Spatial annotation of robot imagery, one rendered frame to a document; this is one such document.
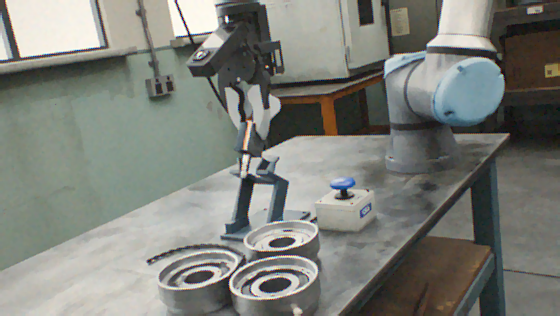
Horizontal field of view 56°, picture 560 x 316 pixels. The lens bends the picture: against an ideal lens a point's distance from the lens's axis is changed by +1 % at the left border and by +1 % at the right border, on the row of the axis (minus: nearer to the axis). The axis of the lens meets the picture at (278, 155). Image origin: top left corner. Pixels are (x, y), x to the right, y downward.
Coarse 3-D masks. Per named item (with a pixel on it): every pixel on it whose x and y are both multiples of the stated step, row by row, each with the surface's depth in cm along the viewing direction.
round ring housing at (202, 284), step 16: (192, 256) 72; (208, 256) 72; (224, 256) 71; (160, 272) 68; (192, 272) 69; (208, 272) 69; (160, 288) 64; (176, 288) 62; (192, 288) 62; (208, 288) 62; (224, 288) 63; (176, 304) 63; (192, 304) 62; (208, 304) 63; (224, 304) 64
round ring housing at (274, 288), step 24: (264, 264) 66; (288, 264) 66; (312, 264) 63; (240, 288) 62; (264, 288) 64; (288, 288) 60; (312, 288) 59; (240, 312) 59; (264, 312) 57; (288, 312) 57; (312, 312) 60
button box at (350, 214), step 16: (336, 192) 87; (352, 192) 84; (368, 192) 84; (320, 208) 83; (336, 208) 81; (352, 208) 79; (368, 208) 83; (320, 224) 84; (336, 224) 82; (352, 224) 80
